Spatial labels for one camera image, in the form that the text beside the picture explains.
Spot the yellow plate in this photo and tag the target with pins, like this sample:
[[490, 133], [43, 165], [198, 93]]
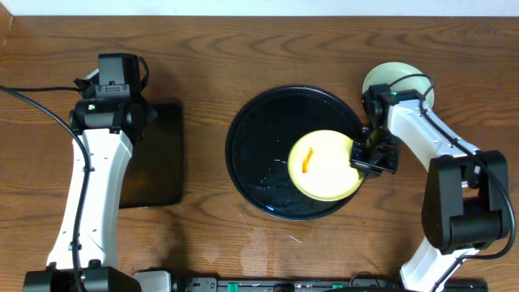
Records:
[[319, 166]]

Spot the black rectangular tray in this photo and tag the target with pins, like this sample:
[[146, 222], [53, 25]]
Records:
[[154, 175]]

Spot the round black serving tray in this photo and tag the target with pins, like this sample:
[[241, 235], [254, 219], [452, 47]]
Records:
[[261, 136]]

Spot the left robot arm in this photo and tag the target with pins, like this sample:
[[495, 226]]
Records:
[[105, 125]]

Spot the pale blue plate back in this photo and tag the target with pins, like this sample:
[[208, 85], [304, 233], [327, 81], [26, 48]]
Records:
[[397, 75]]

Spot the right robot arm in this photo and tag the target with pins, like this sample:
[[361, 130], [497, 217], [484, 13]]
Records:
[[466, 211]]

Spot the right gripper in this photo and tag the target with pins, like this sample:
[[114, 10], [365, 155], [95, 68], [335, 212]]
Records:
[[362, 166]]

